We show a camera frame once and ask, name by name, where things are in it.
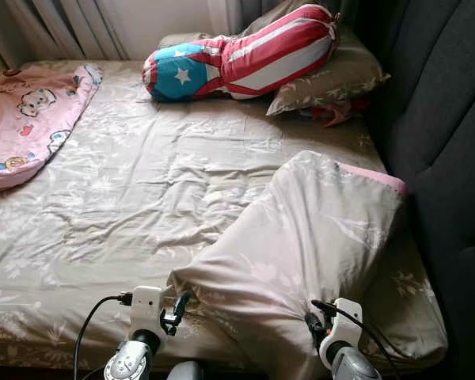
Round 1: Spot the beige floral pillow pink edge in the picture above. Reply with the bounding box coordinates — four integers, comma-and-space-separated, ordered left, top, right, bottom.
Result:
165, 150, 409, 380

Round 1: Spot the dark grey robot knee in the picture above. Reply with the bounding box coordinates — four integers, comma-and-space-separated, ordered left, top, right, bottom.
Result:
166, 360, 207, 380

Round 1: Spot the bed with beige floral sheet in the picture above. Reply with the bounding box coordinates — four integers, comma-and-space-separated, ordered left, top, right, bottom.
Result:
0, 59, 450, 373

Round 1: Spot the red cloth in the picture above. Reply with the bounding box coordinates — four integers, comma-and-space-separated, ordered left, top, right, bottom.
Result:
305, 97, 373, 127

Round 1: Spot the pink cartoon print blanket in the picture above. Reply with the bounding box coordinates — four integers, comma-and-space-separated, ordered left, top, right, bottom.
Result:
0, 63, 104, 196

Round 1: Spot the dark grey upholstered headboard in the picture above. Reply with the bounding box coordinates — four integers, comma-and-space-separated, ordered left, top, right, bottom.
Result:
356, 0, 475, 380

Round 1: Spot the grey floral pillow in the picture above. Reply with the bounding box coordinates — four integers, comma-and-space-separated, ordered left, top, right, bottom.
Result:
265, 28, 390, 118

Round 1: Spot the star and stripes bolster pillow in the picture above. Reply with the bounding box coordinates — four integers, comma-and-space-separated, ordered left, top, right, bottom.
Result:
141, 4, 339, 102

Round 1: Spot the plain grey pillow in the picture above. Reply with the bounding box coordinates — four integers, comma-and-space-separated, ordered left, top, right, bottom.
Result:
157, 30, 222, 52
241, 0, 317, 36

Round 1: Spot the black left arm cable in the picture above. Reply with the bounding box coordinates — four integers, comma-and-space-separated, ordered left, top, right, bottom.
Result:
73, 293, 135, 380

